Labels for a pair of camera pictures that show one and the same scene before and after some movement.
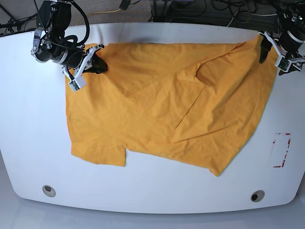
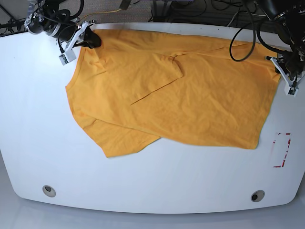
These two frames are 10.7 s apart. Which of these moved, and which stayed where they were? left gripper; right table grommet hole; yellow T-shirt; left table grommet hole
Moved: left gripper; yellow T-shirt
Stayed: left table grommet hole; right table grommet hole
